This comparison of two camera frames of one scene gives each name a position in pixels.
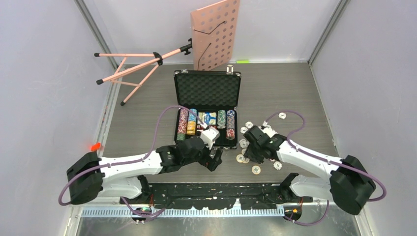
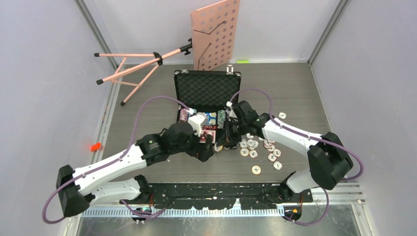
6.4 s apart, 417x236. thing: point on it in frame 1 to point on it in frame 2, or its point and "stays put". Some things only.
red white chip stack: [183, 117] stays put
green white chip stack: [221, 119] stays put
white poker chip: [282, 115] stays put
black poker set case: [205, 103] stays put
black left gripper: [212, 165] to [204, 151]
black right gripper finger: [252, 153] to [223, 141]
